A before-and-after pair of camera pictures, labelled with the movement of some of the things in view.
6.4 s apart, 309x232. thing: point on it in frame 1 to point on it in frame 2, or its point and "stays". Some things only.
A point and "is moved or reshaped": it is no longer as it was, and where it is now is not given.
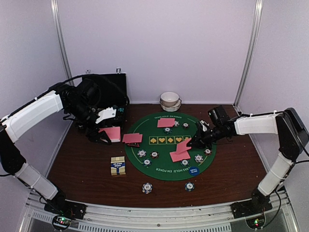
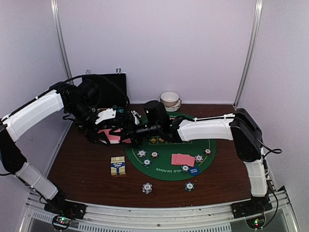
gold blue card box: (118, 166) stays
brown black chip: (154, 154) stays
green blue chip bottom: (184, 163) to (185, 168)
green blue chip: (147, 162) stays
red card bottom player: (183, 155) is moved or reshaped
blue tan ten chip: (141, 153) stays
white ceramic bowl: (169, 99) stays
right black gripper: (200, 142) to (127, 123)
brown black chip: (207, 152) stays
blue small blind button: (194, 170) stays
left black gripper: (93, 137) stays
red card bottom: (182, 146) to (185, 159)
